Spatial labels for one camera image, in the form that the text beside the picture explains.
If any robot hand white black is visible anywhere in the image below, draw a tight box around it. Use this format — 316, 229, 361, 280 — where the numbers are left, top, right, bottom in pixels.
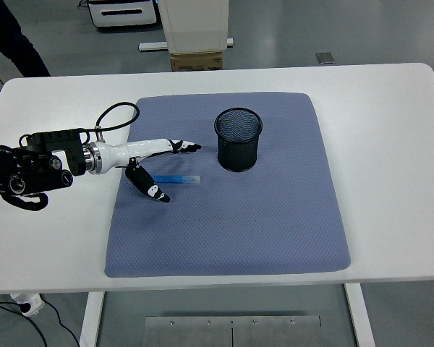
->
100, 138, 203, 203

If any black mesh pen holder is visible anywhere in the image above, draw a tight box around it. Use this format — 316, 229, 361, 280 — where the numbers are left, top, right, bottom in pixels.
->
213, 107, 263, 173

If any black floor cable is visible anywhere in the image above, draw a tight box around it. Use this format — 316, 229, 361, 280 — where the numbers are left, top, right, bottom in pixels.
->
0, 294, 48, 347
39, 299, 82, 347

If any grey metal plate with screws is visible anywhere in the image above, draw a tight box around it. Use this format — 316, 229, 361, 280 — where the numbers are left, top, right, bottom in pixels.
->
144, 315, 322, 347

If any cardboard box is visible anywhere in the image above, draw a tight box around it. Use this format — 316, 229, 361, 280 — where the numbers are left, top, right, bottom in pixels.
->
169, 50, 224, 72

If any white base bar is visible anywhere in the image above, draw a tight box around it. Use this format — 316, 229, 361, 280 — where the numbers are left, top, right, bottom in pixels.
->
138, 37, 235, 51

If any white appliance with black slot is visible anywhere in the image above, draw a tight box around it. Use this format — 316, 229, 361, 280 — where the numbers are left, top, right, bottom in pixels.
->
86, 0, 158, 29

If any white cabinet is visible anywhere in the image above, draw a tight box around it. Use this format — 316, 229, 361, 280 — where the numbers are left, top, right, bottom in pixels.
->
158, 0, 229, 55

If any blue marker pen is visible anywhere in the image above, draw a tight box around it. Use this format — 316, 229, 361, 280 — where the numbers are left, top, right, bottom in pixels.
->
152, 173, 203, 185

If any white power strip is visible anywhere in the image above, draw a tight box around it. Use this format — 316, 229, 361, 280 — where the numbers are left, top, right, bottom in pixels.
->
9, 292, 45, 318

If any white table leg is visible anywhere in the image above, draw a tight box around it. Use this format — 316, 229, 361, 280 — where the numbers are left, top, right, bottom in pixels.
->
78, 291, 106, 347
343, 283, 376, 347

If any person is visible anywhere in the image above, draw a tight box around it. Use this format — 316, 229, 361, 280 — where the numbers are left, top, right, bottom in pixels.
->
0, 0, 51, 106

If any blue-grey quilted mat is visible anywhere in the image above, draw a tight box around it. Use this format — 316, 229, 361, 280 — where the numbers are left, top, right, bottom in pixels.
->
104, 92, 352, 278

